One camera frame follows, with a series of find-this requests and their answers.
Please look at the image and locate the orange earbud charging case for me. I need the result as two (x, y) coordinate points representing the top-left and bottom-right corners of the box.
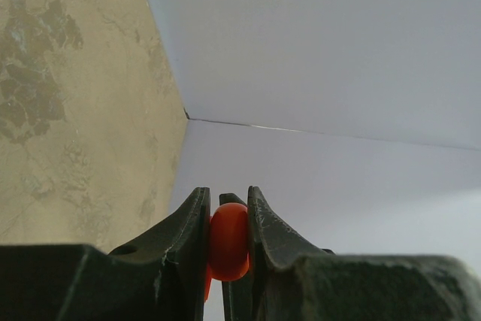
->
(204, 203), (250, 301)

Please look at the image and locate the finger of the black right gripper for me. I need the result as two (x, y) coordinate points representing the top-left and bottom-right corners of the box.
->
(219, 193), (253, 320)

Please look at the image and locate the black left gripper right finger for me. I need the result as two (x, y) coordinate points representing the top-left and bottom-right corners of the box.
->
(247, 186), (480, 320)

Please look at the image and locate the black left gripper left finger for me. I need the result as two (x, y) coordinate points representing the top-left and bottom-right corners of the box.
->
(1, 187), (210, 320)

